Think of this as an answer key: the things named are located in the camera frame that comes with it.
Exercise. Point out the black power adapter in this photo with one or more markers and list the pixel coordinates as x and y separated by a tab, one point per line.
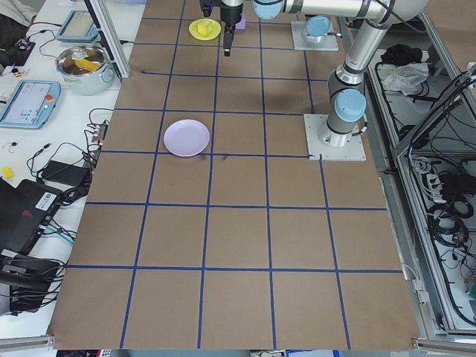
63	173

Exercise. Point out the V-shaped metal bar frame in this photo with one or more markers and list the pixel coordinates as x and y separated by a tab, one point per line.
398	230

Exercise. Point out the small yellow block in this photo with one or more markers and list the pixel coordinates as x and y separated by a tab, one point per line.
6	172

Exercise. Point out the steel cooking pot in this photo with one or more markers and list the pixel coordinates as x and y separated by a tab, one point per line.
87	82

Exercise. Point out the yellow round plate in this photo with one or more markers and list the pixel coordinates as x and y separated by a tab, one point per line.
193	31

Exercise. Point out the glass pot lid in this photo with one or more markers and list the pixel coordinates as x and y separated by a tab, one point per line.
80	59

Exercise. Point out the aluminium corner bar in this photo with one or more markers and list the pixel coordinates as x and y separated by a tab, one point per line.
26	342
446	344

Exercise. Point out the black laptop with label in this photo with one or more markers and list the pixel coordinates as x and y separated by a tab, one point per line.
22	215

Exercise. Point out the black cloth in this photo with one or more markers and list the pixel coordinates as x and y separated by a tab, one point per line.
403	54

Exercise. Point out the black power strip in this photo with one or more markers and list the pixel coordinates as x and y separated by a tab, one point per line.
97	139

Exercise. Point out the purple round plate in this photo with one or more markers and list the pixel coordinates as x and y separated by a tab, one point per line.
186	137

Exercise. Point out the purple foam block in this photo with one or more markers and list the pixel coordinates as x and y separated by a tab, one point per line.
242	22

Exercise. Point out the black docking device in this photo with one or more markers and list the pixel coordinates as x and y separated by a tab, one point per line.
26	277

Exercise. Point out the blue teach pendant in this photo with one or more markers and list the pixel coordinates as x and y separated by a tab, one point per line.
28	104
76	26

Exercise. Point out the white power strip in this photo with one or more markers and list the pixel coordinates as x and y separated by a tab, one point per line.
434	184

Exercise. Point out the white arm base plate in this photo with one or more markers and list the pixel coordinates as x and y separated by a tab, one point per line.
297	42
316	148

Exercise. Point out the yellow foam block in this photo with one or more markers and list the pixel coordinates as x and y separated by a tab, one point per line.
204	28

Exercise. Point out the aluminium profile post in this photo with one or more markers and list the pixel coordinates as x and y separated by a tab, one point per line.
111	44

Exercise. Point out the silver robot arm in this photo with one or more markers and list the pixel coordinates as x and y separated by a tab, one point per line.
357	48
318	28

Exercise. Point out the white crumpled cloth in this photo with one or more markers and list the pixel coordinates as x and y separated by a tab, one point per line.
407	76

